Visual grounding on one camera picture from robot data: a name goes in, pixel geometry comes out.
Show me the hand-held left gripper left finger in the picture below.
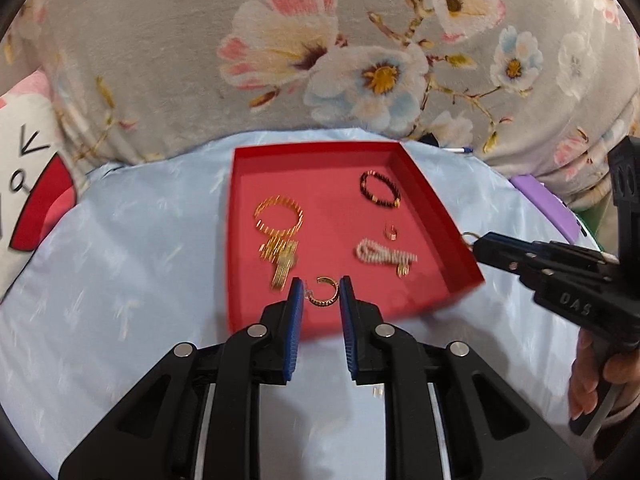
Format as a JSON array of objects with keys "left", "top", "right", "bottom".
[{"left": 57, "top": 276, "right": 306, "bottom": 480}]

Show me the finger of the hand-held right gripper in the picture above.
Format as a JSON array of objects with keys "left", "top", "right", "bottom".
[
  {"left": 479, "top": 231, "right": 619, "bottom": 267},
  {"left": 474, "top": 241, "right": 557, "bottom": 289}
]

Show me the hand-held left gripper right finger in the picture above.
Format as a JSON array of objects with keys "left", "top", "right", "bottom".
[{"left": 339, "top": 275, "right": 586, "bottom": 480}]

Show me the gold watch-band bracelet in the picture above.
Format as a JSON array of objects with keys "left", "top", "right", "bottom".
[{"left": 271, "top": 250, "right": 301, "bottom": 293}]

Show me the white pearl bracelet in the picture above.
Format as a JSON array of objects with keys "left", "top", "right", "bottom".
[{"left": 355, "top": 238, "right": 418, "bottom": 277}]

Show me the gold bangle with bead chain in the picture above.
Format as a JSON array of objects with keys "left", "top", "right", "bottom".
[{"left": 254, "top": 196, "right": 305, "bottom": 261}]

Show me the red cardboard box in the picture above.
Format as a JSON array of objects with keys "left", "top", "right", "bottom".
[{"left": 227, "top": 141, "right": 486, "bottom": 346}]

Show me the dark bead bracelet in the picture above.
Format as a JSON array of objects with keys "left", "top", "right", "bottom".
[{"left": 359, "top": 171, "right": 402, "bottom": 208}]

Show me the person's right hand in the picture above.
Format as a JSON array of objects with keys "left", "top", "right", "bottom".
[{"left": 568, "top": 332, "right": 640, "bottom": 426}]

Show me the purple flat object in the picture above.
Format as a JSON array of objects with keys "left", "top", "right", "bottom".
[{"left": 510, "top": 174, "right": 586, "bottom": 248}]

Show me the light blue palm-print sheet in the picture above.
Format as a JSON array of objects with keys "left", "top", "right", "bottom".
[{"left": 0, "top": 130, "right": 626, "bottom": 480}]

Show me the grey floral blanket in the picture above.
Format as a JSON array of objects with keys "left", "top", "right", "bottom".
[{"left": 0, "top": 0, "right": 640, "bottom": 211}]

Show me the white cat face pillow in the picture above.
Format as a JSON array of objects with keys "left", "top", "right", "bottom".
[{"left": 0, "top": 70, "right": 78, "bottom": 306}]

